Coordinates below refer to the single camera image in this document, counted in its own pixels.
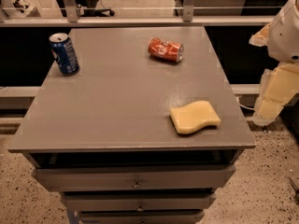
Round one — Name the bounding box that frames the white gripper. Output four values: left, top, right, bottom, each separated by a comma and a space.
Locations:
249, 0, 299, 126

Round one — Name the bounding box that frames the red coke can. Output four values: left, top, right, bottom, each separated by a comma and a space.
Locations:
148, 38, 184, 63

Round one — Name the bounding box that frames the blue pepsi can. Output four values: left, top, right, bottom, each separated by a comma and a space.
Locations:
50, 33, 79, 75

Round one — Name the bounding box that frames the yellow sponge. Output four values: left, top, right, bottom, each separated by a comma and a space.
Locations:
170, 101, 221, 134

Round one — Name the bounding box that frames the top grey drawer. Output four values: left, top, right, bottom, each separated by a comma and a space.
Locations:
32, 164, 235, 192

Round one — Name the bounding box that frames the grey drawer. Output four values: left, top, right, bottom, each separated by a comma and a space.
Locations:
32, 164, 235, 192
61, 193, 216, 212
79, 210, 204, 224

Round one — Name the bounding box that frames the grey drawer cabinet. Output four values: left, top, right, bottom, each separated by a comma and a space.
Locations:
7, 26, 257, 224

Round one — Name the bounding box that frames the bottom grey drawer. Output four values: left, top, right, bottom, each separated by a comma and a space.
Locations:
79, 210, 204, 224

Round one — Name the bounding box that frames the middle grey drawer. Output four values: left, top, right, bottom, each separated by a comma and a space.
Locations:
61, 193, 216, 212

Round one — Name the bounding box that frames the metal railing frame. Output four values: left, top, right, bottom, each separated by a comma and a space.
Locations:
0, 5, 274, 27

